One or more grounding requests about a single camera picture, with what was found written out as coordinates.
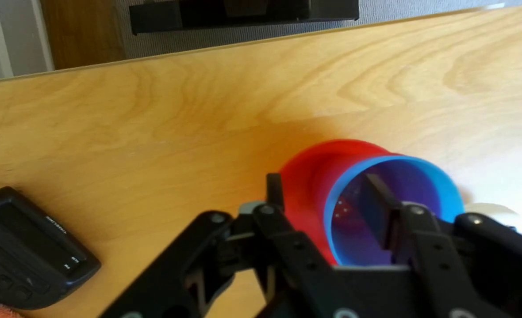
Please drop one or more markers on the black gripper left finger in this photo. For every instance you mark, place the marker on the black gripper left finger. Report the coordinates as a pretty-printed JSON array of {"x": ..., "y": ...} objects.
[{"x": 283, "y": 253}]

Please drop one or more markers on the black rounded electronic device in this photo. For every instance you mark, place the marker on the black rounded electronic device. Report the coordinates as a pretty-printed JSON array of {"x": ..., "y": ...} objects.
[{"x": 23, "y": 248}]

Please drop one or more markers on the pink plastic cup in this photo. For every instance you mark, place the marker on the pink plastic cup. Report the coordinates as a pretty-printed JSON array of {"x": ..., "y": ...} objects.
[{"x": 306, "y": 177}]

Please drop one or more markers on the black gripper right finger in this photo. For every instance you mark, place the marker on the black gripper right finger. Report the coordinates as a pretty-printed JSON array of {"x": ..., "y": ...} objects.
[{"x": 437, "y": 258}]

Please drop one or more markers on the blue plastic cup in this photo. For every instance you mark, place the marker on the blue plastic cup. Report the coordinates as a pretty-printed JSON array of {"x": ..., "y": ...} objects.
[{"x": 439, "y": 184}]

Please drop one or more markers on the brown wooden panel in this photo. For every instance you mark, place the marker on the brown wooden panel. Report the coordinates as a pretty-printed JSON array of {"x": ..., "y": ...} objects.
[{"x": 83, "y": 28}]

